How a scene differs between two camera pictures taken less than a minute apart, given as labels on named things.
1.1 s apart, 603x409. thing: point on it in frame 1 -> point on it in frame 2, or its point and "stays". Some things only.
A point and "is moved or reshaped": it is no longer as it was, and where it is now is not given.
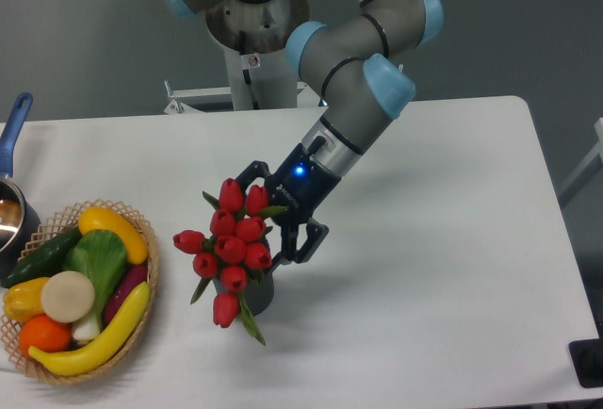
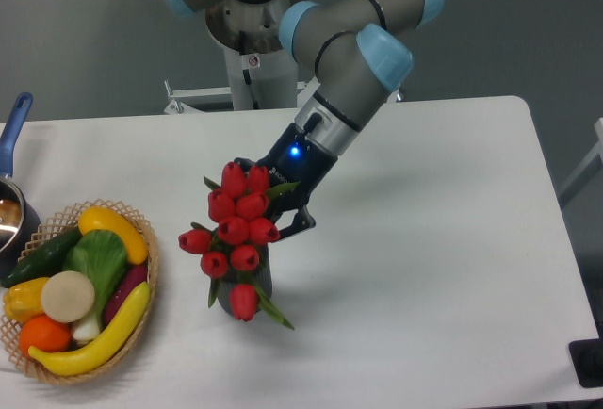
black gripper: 300,184 -> 297,158
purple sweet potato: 132,278 stays
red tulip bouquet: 235,251 is moved or reshaped
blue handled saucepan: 20,225 stays
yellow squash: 102,219 stays
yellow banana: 103,350 stays
